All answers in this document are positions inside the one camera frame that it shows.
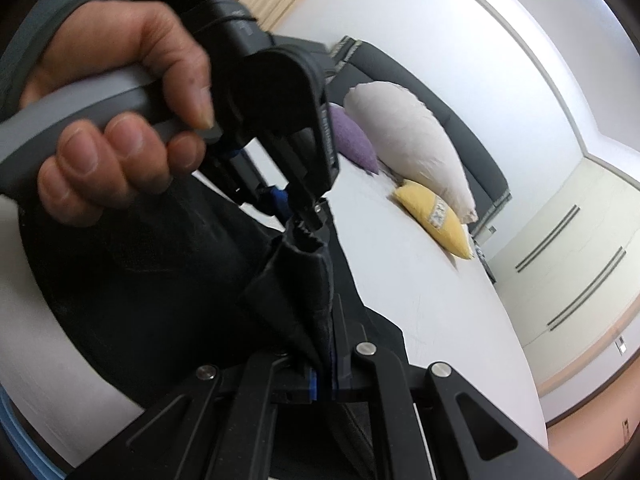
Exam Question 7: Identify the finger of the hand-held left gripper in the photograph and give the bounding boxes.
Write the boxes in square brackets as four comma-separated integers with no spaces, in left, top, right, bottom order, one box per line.
[257,184,292,226]
[286,195,332,242]

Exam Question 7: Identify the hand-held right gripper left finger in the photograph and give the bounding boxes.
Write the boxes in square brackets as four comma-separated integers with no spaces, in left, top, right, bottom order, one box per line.
[65,350,321,480]

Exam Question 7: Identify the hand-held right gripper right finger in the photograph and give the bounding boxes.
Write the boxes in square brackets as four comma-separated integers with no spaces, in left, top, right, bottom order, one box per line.
[322,292,578,480]

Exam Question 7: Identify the black denim pants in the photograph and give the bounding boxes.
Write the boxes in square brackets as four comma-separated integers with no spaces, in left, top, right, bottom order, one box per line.
[17,172,407,480]

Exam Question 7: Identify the person's left hand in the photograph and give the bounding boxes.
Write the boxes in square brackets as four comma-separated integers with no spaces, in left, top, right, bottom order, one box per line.
[20,0,218,226]

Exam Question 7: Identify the purple cushion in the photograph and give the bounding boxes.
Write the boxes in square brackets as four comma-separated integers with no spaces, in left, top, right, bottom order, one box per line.
[327,102,381,176]

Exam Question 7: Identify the large white pillow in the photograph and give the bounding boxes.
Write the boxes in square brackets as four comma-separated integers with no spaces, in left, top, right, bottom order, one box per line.
[342,80,480,225]

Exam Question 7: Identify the yellow cushion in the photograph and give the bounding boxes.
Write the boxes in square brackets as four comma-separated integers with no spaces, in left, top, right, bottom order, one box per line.
[391,180,475,261]

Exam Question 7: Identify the bed with white sheet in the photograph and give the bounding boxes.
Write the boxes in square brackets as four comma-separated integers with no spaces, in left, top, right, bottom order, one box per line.
[0,135,548,480]

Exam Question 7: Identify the grey upholstered headboard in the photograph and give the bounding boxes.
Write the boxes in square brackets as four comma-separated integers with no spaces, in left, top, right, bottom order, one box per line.
[320,35,513,241]

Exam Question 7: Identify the white wardrobe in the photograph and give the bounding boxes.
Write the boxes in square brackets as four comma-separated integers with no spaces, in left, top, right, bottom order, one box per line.
[470,157,640,396]

